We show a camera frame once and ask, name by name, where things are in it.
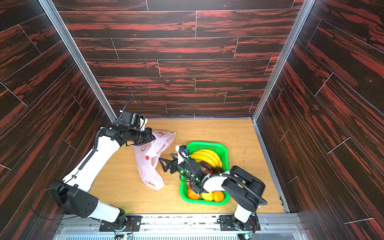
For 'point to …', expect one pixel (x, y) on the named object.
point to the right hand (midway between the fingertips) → (167, 155)
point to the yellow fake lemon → (207, 196)
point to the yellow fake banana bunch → (207, 156)
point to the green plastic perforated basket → (221, 149)
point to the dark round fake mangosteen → (218, 170)
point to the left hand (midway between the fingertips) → (156, 137)
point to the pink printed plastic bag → (147, 156)
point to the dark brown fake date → (206, 165)
